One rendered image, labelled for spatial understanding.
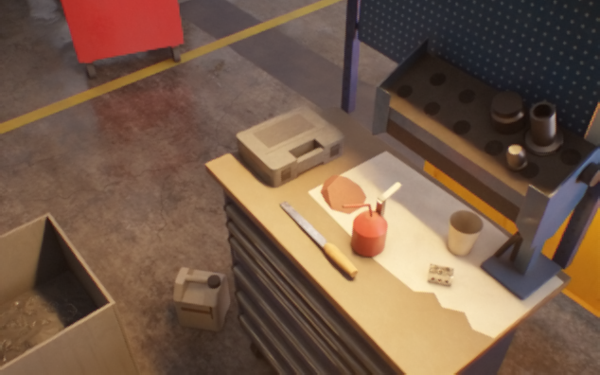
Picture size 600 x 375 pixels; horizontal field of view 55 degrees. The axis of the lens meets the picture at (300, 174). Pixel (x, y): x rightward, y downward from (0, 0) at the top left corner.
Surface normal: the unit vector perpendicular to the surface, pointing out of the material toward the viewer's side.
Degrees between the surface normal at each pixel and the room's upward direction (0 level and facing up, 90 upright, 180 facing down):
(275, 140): 0
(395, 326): 0
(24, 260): 90
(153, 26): 90
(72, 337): 90
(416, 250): 0
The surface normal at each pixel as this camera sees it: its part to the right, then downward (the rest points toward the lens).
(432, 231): 0.00, -0.74
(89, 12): 0.36, 0.62
